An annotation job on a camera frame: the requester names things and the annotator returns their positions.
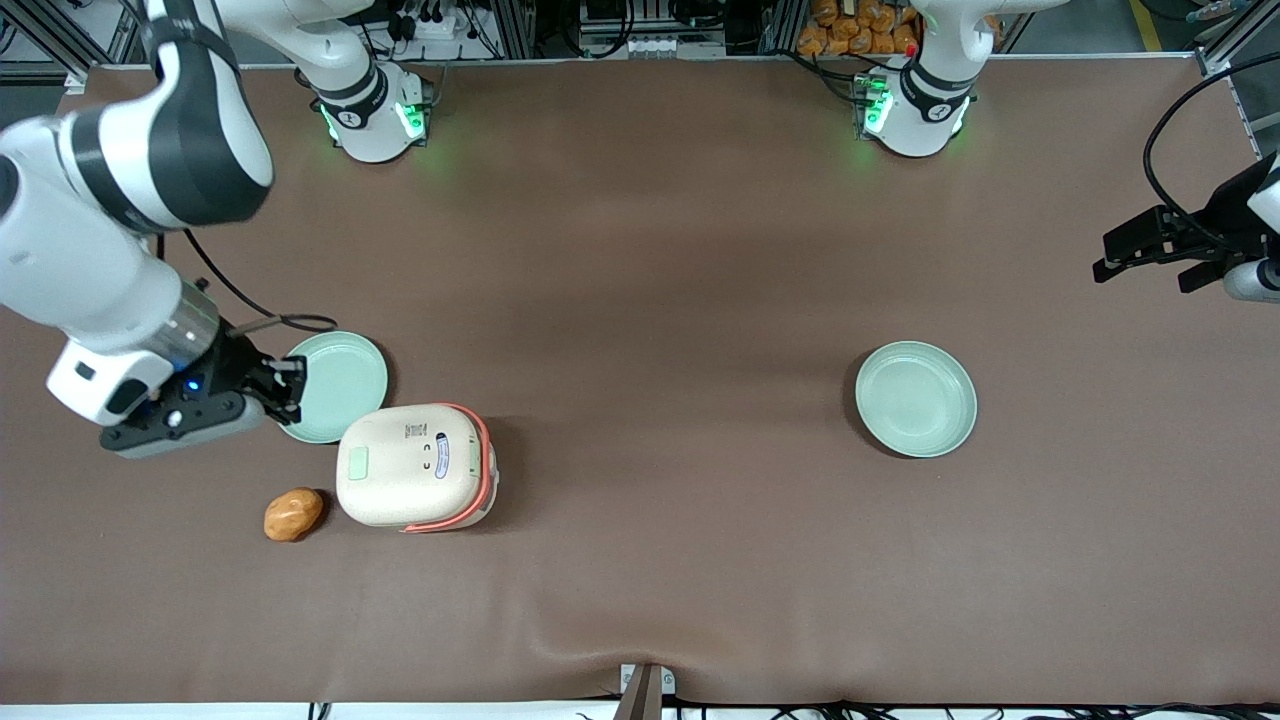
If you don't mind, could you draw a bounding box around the white power strip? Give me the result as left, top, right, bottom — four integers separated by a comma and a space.
398, 0, 471, 43

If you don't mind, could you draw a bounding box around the metal table clamp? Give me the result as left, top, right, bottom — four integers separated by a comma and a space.
618, 663, 677, 720

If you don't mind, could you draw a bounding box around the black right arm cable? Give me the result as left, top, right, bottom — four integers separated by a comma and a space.
150, 228, 339, 336

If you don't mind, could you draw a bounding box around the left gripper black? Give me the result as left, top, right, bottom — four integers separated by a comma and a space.
1092, 150, 1280, 294

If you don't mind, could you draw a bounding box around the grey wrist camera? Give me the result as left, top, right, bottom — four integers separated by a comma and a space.
98, 393, 269, 462
1222, 257, 1280, 305

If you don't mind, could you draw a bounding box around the brown table cloth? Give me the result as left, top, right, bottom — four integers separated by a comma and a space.
0, 55, 1280, 707

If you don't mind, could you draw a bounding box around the pile of orange bread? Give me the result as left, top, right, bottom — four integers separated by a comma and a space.
798, 0, 921, 58

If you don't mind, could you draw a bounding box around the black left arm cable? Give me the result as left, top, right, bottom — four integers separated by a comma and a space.
1143, 50, 1280, 256

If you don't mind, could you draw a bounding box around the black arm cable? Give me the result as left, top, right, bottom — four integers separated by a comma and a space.
150, 228, 339, 336
1143, 50, 1280, 256

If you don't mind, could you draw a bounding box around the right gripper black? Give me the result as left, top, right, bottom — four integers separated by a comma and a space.
198, 322, 307, 422

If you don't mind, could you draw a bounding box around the brown bread roll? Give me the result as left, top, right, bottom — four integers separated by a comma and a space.
263, 487, 326, 543

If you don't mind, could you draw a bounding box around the cream rice cooker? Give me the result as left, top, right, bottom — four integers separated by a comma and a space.
335, 402, 499, 534

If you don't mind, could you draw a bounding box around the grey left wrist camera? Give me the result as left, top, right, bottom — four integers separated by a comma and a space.
1222, 257, 1280, 305

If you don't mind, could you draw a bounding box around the aluminium frame profile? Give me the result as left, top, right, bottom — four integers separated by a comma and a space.
0, 0, 141, 86
1195, 0, 1280, 161

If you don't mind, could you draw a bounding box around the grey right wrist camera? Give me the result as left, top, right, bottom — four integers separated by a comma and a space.
98, 393, 269, 462

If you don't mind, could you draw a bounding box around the light green plate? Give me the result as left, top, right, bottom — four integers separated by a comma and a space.
272, 331, 389, 445
854, 340, 979, 460

